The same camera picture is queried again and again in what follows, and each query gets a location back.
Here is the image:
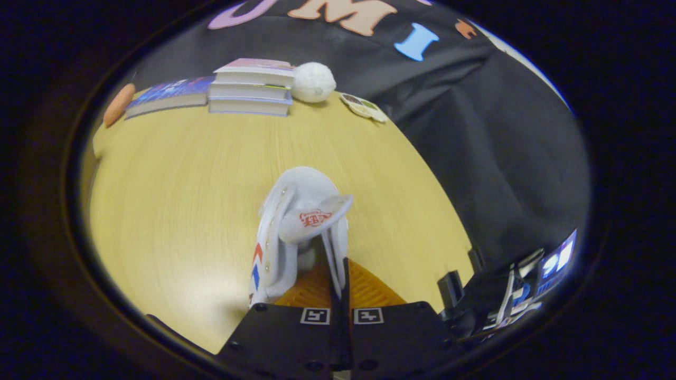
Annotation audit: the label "white sneaker shoe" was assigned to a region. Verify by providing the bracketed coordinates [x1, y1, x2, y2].
[248, 166, 354, 309]

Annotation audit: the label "purple edged book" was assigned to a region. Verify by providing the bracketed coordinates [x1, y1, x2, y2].
[208, 97, 293, 117]

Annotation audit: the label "pink cover book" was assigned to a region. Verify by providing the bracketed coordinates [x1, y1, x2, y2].
[213, 58, 295, 88]

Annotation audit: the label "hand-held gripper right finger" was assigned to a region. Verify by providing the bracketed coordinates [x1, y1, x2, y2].
[341, 258, 466, 374]

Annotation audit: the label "white thick book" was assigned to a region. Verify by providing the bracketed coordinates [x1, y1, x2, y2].
[208, 82, 293, 102]

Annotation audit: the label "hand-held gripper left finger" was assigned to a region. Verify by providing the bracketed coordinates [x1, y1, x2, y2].
[215, 258, 342, 374]

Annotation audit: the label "white knitted ball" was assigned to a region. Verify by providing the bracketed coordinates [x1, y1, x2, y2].
[291, 62, 337, 103]

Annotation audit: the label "small printed cards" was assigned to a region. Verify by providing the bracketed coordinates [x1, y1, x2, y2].
[340, 93, 389, 124]

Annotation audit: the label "orange porous stone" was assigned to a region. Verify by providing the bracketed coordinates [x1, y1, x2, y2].
[102, 83, 137, 128]

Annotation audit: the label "blue cover book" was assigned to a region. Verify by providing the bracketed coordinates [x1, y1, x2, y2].
[125, 76, 216, 120]

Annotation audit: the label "computer monitor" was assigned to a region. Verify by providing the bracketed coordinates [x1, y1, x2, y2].
[534, 229, 578, 297]

